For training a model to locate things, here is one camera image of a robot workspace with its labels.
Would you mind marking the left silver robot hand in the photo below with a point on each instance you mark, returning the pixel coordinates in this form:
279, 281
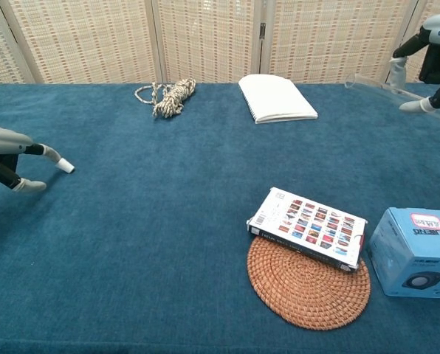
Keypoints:
2, 144

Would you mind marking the white spiral notebook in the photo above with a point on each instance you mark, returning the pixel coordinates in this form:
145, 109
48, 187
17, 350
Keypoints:
275, 97

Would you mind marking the metal screen hinge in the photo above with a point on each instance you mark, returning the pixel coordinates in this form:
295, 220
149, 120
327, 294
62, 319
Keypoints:
263, 30

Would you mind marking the light blue speaker box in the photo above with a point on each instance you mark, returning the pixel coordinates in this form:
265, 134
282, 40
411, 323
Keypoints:
415, 254

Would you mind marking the small white stopper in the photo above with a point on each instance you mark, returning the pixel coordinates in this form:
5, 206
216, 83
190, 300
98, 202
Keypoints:
65, 166

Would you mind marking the round woven rattan coaster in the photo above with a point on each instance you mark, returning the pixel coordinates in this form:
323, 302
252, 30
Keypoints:
308, 291

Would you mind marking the book with photo grid cover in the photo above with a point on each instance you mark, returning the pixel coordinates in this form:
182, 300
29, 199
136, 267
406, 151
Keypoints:
308, 228

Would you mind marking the clear glass test tube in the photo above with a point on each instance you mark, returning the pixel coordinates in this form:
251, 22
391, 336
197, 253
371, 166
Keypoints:
371, 83

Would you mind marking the teal blue tablecloth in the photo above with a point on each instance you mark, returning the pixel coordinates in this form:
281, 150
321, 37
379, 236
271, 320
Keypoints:
131, 221

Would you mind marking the woven bamboo folding screen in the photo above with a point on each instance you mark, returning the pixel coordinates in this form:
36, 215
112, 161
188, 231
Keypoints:
205, 37

